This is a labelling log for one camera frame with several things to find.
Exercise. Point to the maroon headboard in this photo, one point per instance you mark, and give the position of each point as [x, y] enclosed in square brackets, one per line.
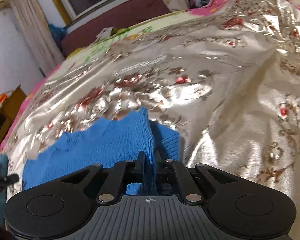
[110, 20]

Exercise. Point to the silver floral bedspread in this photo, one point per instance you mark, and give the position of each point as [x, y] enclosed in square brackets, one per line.
[215, 92]

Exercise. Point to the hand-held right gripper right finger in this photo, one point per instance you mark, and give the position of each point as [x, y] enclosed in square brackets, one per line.
[161, 170]

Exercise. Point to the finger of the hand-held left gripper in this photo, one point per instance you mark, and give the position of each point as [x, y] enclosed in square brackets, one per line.
[7, 179]

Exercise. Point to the wooden cabinet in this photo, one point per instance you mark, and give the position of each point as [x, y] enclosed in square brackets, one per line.
[7, 115]

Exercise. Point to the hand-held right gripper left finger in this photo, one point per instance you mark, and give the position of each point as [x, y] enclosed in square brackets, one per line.
[141, 166]

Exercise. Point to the blue striped knit sweater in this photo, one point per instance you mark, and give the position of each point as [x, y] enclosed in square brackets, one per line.
[102, 145]

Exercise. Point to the orange items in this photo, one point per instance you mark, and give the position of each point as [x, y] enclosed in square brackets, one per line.
[0, 101]

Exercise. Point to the small white cloth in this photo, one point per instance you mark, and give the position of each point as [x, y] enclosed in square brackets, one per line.
[105, 33]

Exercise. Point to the blue plastic bag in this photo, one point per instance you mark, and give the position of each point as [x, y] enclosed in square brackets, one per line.
[56, 33]

